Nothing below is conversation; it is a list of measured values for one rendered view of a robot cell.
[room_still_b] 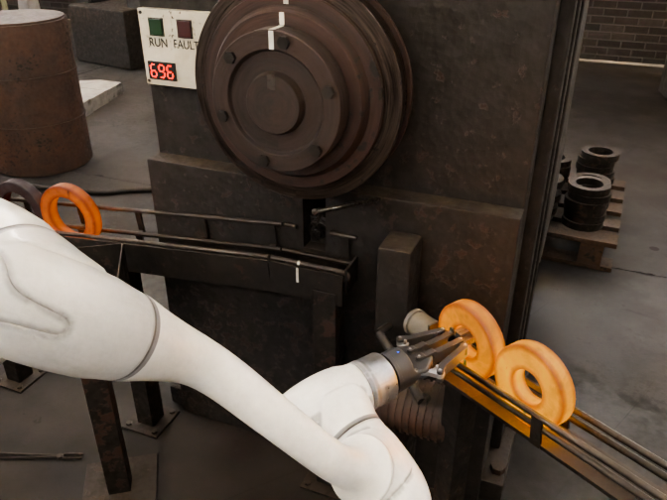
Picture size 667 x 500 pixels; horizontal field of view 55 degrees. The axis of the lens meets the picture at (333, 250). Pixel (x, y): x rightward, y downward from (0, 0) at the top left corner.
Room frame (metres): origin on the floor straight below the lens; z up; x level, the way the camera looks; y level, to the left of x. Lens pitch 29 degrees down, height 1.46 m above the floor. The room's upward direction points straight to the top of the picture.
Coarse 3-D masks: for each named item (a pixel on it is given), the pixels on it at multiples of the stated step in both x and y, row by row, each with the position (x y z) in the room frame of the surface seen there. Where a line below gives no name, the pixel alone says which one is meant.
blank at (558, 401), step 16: (512, 352) 0.90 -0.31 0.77; (528, 352) 0.87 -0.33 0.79; (544, 352) 0.86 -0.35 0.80; (496, 368) 0.92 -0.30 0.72; (512, 368) 0.89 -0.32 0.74; (528, 368) 0.86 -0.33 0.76; (544, 368) 0.84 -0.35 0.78; (560, 368) 0.83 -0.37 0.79; (496, 384) 0.92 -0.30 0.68; (512, 384) 0.89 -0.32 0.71; (544, 384) 0.83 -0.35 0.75; (560, 384) 0.81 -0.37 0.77; (528, 400) 0.87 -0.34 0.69; (544, 400) 0.83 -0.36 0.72; (560, 400) 0.80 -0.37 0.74; (544, 416) 0.82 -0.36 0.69; (560, 416) 0.80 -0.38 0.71
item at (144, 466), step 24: (120, 264) 1.30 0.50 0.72; (96, 384) 1.25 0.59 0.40; (96, 408) 1.25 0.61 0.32; (96, 432) 1.24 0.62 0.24; (120, 432) 1.28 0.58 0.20; (120, 456) 1.25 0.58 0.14; (144, 456) 1.38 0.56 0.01; (96, 480) 1.29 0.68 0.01; (120, 480) 1.25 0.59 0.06; (144, 480) 1.29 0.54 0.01
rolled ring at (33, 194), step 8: (0, 184) 1.70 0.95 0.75; (8, 184) 1.68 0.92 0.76; (16, 184) 1.67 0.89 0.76; (24, 184) 1.68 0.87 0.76; (0, 192) 1.70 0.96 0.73; (8, 192) 1.69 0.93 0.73; (16, 192) 1.67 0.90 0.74; (24, 192) 1.66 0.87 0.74; (32, 192) 1.66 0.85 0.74; (40, 192) 1.68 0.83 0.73; (8, 200) 1.72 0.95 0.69; (32, 200) 1.65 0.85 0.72; (40, 200) 1.66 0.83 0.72; (40, 208) 1.64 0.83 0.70; (40, 216) 1.64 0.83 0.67
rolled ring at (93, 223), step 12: (48, 192) 1.62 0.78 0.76; (60, 192) 1.60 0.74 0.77; (72, 192) 1.59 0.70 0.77; (84, 192) 1.61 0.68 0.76; (48, 204) 1.62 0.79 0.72; (84, 204) 1.58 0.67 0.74; (48, 216) 1.63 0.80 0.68; (84, 216) 1.58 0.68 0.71; (96, 216) 1.58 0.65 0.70; (60, 228) 1.62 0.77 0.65; (96, 228) 1.58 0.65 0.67
